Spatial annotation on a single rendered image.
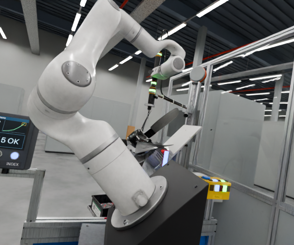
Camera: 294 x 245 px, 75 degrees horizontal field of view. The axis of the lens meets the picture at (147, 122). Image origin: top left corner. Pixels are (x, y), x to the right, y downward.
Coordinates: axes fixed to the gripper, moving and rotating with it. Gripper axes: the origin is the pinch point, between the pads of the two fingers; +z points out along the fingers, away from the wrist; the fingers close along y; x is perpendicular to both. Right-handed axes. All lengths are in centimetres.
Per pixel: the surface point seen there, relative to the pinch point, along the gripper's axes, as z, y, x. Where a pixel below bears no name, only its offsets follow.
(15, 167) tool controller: -44, -60, -56
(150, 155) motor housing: 1, 7, -53
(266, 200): -37, 70, -66
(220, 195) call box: -41, 31, -63
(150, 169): -5, 6, -62
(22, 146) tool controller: -42, -59, -49
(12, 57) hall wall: 1159, -440, 233
